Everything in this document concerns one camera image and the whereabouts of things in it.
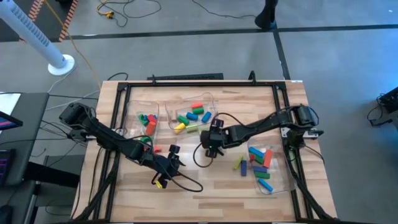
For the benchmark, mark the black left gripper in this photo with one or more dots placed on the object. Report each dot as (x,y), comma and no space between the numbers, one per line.
(166,165)

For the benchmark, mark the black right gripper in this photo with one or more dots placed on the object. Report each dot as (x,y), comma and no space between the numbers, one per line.
(217,138)

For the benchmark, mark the small light green block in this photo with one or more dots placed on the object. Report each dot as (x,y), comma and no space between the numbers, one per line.
(238,161)

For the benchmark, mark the red rectangular block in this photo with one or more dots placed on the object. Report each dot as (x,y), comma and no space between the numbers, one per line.
(157,149)
(252,158)

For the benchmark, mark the light green long block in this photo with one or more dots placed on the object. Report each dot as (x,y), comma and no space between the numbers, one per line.
(191,127)

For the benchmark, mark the green arch block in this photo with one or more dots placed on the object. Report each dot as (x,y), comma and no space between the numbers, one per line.
(146,138)

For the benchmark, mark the purple block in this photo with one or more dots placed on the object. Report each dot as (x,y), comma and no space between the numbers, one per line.
(259,169)

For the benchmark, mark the green wooden block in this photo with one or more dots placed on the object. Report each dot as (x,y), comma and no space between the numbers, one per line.
(262,175)
(141,120)

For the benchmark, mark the red long block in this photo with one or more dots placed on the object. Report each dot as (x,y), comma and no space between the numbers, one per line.
(267,158)

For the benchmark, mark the red arch block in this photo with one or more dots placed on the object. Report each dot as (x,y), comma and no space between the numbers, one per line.
(150,128)

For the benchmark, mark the natural wood cylinder block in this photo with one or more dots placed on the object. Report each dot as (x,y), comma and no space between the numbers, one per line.
(172,116)

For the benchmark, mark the red wedge block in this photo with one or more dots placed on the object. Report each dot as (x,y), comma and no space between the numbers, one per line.
(152,118)

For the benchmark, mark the blue arch block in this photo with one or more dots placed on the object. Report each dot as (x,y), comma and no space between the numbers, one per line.
(146,117)

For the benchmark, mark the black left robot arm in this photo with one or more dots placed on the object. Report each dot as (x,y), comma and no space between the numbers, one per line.
(102,133)

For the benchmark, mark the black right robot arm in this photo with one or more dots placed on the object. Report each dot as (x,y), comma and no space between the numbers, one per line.
(264,123)

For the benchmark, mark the dark blue long flat block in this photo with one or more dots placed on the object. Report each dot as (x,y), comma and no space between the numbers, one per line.
(243,168)

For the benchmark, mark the yellow cylinder block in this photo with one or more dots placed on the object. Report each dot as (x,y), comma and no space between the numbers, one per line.
(179,127)

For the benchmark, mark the green cylinder block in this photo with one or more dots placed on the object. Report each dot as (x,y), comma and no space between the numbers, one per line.
(183,120)
(198,110)

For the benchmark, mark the clear plastic bin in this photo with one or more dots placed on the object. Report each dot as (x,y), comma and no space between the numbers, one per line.
(211,99)
(286,174)
(133,109)

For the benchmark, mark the black power strip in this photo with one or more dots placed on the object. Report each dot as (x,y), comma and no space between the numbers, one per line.
(186,76)

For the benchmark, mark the dark grey desk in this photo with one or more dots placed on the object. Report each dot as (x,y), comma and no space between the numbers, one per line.
(28,112)

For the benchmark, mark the laptop with pink screen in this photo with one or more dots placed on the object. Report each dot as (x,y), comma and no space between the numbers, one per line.
(7,121)

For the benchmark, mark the black mat orange stripes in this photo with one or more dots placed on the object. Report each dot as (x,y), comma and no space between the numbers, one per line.
(51,21)

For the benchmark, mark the black aluminium table frame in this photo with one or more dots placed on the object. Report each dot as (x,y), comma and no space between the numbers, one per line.
(202,83)

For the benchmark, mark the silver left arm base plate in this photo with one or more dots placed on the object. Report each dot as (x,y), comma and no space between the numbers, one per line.
(90,136)

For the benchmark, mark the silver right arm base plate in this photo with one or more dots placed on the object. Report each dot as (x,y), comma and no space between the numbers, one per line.
(314,133)

